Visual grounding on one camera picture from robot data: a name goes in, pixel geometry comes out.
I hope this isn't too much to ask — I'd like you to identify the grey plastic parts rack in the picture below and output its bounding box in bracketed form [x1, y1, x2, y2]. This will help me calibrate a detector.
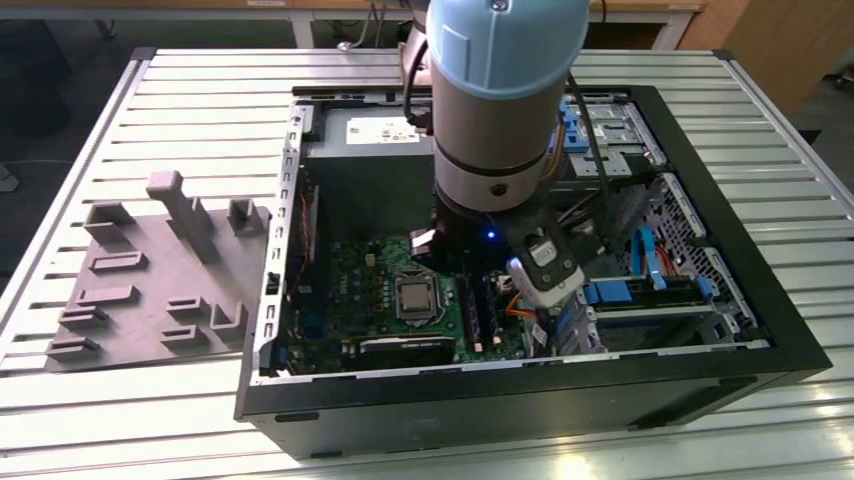
[42, 171, 274, 375]

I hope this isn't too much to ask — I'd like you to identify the blue flat data cable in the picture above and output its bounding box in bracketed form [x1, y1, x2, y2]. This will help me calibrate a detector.
[629, 227, 668, 291]
[552, 307, 579, 354]

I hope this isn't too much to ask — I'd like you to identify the metal socket cover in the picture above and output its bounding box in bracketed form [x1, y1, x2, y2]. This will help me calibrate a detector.
[390, 269, 445, 325]

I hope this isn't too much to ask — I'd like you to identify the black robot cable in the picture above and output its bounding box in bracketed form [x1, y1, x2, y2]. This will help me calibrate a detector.
[564, 74, 616, 249]

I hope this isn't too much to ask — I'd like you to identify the metal drive cage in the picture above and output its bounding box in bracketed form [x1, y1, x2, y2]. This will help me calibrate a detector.
[556, 97, 668, 211]

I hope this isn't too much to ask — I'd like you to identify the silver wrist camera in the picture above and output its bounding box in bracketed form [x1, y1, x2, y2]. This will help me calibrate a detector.
[504, 227, 587, 310]

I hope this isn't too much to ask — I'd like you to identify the wooden cabinet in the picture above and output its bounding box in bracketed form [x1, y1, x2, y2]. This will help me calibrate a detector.
[676, 0, 854, 119]

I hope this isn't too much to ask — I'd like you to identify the blue plastic drive latch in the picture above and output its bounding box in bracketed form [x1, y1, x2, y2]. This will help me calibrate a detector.
[557, 99, 593, 155]

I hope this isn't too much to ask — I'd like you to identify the silver CPU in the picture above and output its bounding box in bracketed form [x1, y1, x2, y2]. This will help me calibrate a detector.
[397, 285, 433, 309]

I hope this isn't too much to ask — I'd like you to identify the black graphics card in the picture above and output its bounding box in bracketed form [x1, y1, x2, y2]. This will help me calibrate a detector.
[342, 333, 460, 372]

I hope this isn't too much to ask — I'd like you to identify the grey power supply unit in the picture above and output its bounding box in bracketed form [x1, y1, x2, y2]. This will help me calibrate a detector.
[296, 105, 438, 239]

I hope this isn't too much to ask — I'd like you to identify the green motherboard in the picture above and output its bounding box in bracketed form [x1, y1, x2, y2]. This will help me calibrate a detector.
[276, 234, 534, 374]

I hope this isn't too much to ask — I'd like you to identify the hard disk in blue carrier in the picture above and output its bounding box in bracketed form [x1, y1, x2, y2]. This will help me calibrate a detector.
[576, 277, 715, 307]

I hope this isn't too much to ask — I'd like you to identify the black open PC case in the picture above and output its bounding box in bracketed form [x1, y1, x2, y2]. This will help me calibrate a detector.
[230, 83, 833, 460]

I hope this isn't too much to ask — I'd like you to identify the black cable bundle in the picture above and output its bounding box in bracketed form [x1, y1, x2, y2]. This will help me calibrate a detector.
[549, 172, 661, 236]

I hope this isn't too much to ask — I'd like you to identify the orange red wire bundle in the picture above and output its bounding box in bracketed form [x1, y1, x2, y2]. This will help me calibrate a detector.
[500, 289, 540, 321]

